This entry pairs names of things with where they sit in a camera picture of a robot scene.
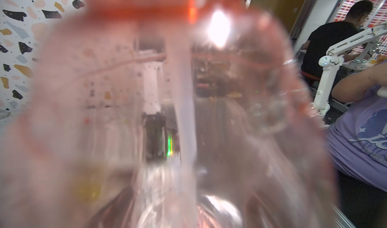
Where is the orange grey spray nozzle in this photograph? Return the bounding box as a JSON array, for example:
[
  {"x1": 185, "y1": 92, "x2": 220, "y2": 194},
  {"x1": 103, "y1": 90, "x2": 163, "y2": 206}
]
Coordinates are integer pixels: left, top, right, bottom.
[{"x1": 165, "y1": 29, "x2": 198, "y2": 228}]

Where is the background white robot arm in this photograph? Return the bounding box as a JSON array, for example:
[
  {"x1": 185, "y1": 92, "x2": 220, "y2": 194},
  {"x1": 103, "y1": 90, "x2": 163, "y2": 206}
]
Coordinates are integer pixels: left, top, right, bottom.
[{"x1": 312, "y1": 22, "x2": 387, "y2": 118}]

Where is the person in black shirt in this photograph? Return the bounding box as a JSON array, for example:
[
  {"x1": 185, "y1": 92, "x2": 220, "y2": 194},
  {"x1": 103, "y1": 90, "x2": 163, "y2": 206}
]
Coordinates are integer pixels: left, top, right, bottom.
[{"x1": 301, "y1": 0, "x2": 373, "y2": 87}]

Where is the person in purple shirt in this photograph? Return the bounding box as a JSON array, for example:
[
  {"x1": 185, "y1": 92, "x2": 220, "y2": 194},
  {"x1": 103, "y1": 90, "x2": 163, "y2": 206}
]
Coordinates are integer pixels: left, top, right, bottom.
[{"x1": 326, "y1": 62, "x2": 387, "y2": 228}]

